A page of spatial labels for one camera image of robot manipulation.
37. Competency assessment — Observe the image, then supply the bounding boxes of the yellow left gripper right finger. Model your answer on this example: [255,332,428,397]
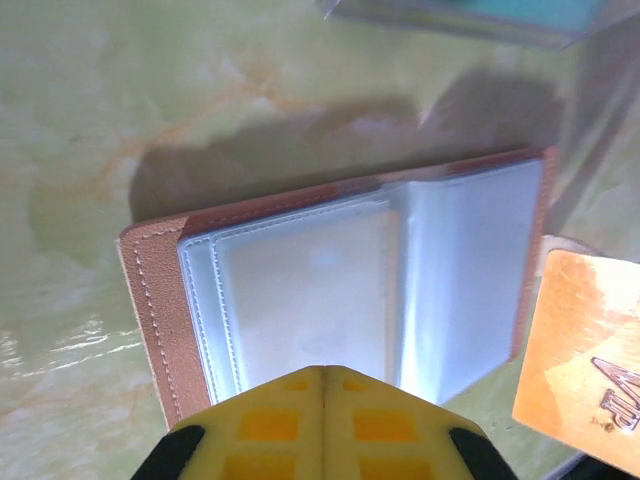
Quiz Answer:
[323,365,507,480]

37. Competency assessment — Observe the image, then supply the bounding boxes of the gold VIP card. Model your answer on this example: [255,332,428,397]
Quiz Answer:
[512,248,640,474]

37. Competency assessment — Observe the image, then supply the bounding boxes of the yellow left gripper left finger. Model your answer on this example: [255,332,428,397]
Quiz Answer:
[131,364,327,480]

